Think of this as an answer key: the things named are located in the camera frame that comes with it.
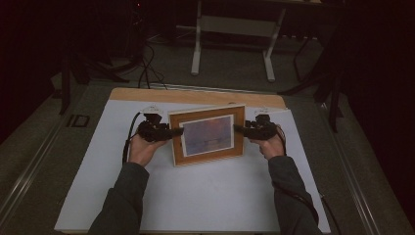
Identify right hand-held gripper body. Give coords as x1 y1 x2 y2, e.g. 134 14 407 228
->
245 107 278 141

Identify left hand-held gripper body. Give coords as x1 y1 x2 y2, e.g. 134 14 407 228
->
136 104 170 143

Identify wooden picture frame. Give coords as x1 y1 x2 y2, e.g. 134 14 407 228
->
167 104 247 167

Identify person's right hand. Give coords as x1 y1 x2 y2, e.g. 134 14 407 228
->
250 126 286 161

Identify person's left hand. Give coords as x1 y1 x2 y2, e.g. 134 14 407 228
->
128 134 168 168

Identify black stand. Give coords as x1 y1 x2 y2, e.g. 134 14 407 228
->
58 42 131 116
278 32 346 133

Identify black floor socket box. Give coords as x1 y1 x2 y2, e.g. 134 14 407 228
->
67 114 91 128

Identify metal floor rail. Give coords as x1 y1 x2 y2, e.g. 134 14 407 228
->
317 102 381 235
148 82 278 96
0 120 67 226

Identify black floor cables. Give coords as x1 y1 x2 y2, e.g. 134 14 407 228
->
136 38 169 91

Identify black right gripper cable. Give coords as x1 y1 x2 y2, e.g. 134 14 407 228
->
275 125 342 235

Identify white metal desk frame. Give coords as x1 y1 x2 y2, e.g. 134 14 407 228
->
190 0 288 82

